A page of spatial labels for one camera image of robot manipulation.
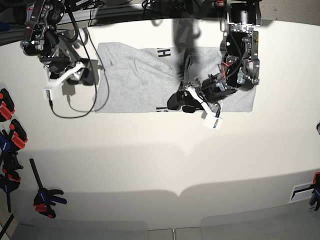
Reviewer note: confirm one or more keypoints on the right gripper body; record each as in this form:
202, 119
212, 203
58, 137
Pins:
61, 69

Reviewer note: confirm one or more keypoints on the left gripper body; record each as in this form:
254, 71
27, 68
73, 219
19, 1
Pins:
209, 90

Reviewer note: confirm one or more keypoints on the grey T-shirt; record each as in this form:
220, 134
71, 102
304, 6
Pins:
142, 80

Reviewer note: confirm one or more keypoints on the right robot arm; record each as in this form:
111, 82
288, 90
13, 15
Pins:
54, 49

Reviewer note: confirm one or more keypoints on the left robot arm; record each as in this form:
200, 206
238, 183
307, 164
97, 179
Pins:
222, 78

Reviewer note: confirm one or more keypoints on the red black clamp upper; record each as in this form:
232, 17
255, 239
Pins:
7, 106

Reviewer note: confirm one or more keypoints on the red black clamp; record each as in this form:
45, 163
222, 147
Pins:
7, 106
15, 139

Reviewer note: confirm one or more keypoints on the red black clamp lower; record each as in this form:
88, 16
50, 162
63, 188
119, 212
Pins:
15, 139

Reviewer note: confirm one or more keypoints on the blue clamp left edge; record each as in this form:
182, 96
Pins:
9, 178

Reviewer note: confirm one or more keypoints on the blue clamp edge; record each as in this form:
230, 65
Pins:
9, 178
315, 199

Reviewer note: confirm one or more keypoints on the blue black bar clamp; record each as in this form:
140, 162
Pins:
45, 198

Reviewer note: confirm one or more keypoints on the blue clamp right edge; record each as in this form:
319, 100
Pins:
315, 199

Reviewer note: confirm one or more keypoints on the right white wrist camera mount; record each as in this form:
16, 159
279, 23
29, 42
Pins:
54, 87

